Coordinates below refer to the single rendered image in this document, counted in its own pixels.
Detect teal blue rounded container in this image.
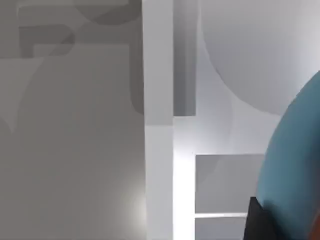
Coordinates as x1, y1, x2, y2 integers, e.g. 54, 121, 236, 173
255, 69, 320, 240

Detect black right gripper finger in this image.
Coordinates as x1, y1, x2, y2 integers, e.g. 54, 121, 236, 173
243, 196, 279, 240

